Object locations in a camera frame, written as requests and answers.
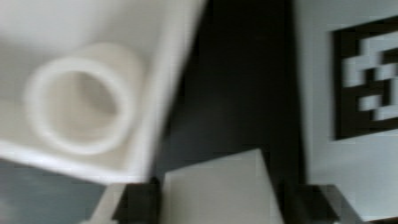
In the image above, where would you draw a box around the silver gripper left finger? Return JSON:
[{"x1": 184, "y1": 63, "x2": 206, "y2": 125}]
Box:
[{"x1": 86, "y1": 183, "x2": 159, "y2": 224}]

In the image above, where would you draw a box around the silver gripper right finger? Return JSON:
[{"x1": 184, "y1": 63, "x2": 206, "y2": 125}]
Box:
[{"x1": 282, "y1": 185, "x2": 367, "y2": 224}]

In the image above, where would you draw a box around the white square tabletop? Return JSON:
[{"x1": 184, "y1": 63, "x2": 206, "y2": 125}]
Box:
[{"x1": 0, "y1": 0, "x2": 206, "y2": 184}]

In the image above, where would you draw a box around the white leg middle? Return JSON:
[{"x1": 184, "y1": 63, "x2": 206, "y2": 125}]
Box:
[{"x1": 159, "y1": 149, "x2": 284, "y2": 224}]

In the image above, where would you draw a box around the white fiducial marker sheet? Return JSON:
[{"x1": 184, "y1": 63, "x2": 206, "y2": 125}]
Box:
[{"x1": 294, "y1": 0, "x2": 398, "y2": 220}]

